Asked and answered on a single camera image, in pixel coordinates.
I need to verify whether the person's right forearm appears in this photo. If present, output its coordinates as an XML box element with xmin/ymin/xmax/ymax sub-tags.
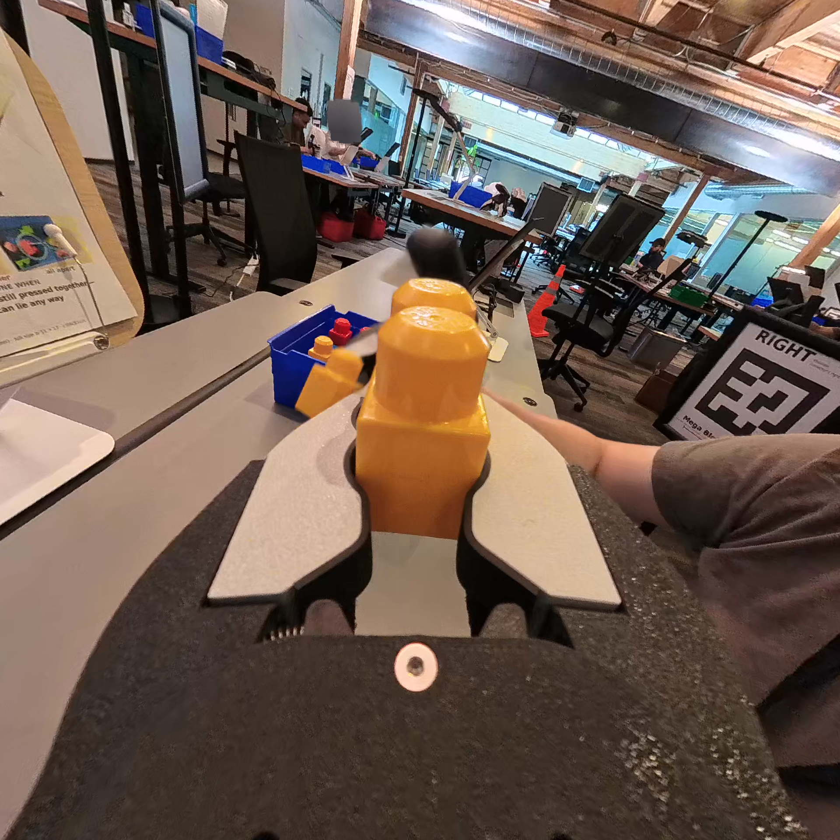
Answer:
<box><xmin>482</xmin><ymin>387</ymin><xmax>660</xmax><ymax>526</ymax></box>

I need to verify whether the blue plastic bin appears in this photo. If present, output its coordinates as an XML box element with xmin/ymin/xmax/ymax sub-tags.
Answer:
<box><xmin>268</xmin><ymin>305</ymin><xmax>382</xmax><ymax>409</ymax></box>

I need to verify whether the brown box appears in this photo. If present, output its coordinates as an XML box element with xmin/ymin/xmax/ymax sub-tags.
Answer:
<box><xmin>635</xmin><ymin>367</ymin><xmax>677</xmax><ymax>413</ymax></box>

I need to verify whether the black upright panel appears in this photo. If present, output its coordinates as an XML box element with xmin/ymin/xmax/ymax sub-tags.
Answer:
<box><xmin>234</xmin><ymin>131</ymin><xmax>319</xmax><ymax>296</ymax></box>

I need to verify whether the orange traffic cone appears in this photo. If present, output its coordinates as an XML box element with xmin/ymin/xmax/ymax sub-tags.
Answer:
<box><xmin>527</xmin><ymin>264</ymin><xmax>567</xmax><ymax>339</ymax></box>

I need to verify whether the black framed sign stand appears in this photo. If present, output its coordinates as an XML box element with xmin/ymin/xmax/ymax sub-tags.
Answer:
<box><xmin>150</xmin><ymin>0</ymin><xmax>212</xmax><ymax>316</ymax></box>

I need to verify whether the yellow two-stud block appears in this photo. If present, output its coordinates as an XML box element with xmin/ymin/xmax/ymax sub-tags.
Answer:
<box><xmin>355</xmin><ymin>277</ymin><xmax>493</xmax><ymax>541</ymax></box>

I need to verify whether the grey trash can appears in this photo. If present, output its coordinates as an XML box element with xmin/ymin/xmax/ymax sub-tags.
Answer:
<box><xmin>626</xmin><ymin>327</ymin><xmax>686</xmax><ymax>370</ymax></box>

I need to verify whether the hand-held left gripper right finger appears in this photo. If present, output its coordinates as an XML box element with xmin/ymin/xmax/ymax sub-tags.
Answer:
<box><xmin>462</xmin><ymin>397</ymin><xmax>624</xmax><ymax>613</ymax></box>

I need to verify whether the black office chair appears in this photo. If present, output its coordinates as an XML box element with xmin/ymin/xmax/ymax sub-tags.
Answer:
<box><xmin>538</xmin><ymin>262</ymin><xmax>641</xmax><ymax>411</ymax></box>
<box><xmin>167</xmin><ymin>138</ymin><xmax>253</xmax><ymax>266</ymax></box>

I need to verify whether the black tilted panel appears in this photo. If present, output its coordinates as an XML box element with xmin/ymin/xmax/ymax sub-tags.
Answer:
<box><xmin>579</xmin><ymin>193</ymin><xmax>667</xmax><ymax>269</ymax></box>

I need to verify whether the printed instruction sheet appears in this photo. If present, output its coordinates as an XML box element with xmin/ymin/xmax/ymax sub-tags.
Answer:
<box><xmin>0</xmin><ymin>46</ymin><xmax>139</xmax><ymax>358</ymax></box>

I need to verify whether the black-white marker sign stand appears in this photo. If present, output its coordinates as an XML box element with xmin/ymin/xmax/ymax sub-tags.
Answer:
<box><xmin>655</xmin><ymin>307</ymin><xmax>840</xmax><ymax>442</ymax></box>

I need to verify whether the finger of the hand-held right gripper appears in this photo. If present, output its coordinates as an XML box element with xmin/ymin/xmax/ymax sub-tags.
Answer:
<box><xmin>341</xmin><ymin>327</ymin><xmax>384</xmax><ymax>389</ymax></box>

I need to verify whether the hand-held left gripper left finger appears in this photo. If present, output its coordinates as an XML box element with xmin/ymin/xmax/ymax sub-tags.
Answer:
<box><xmin>206</xmin><ymin>394</ymin><xmax>374</xmax><ymax>610</ymax></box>

